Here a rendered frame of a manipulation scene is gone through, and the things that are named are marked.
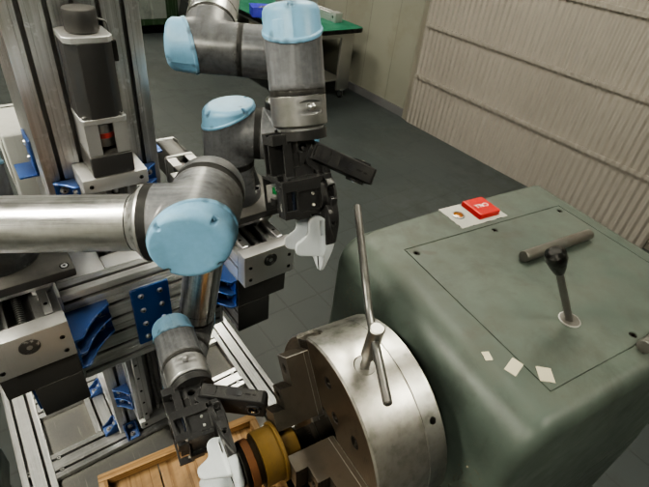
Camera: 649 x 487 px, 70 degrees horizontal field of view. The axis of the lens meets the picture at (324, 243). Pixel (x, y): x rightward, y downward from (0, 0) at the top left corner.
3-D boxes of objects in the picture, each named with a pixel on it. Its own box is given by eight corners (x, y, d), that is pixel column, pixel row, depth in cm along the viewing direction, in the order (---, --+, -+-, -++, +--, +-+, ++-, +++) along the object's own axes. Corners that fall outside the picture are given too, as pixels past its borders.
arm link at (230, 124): (207, 143, 114) (204, 88, 106) (262, 147, 115) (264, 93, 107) (199, 166, 105) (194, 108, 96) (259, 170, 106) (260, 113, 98)
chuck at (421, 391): (328, 377, 102) (355, 277, 81) (413, 521, 83) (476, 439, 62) (315, 382, 101) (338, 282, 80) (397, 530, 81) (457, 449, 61)
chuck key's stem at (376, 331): (369, 383, 70) (386, 334, 62) (354, 383, 69) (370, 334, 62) (367, 369, 71) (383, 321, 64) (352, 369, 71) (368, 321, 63)
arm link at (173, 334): (191, 333, 95) (188, 303, 90) (208, 374, 88) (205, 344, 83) (152, 345, 92) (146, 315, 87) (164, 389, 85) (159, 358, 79)
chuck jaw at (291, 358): (327, 399, 80) (311, 332, 80) (341, 406, 76) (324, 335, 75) (268, 424, 75) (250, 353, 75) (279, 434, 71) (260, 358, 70)
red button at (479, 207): (479, 203, 107) (481, 195, 106) (497, 217, 103) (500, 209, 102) (459, 208, 104) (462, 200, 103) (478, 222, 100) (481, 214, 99)
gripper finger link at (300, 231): (284, 270, 72) (278, 213, 69) (318, 261, 75) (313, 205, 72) (293, 276, 70) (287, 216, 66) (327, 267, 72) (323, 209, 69)
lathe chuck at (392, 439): (315, 382, 101) (338, 282, 80) (397, 530, 81) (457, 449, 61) (276, 397, 97) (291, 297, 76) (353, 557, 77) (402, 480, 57)
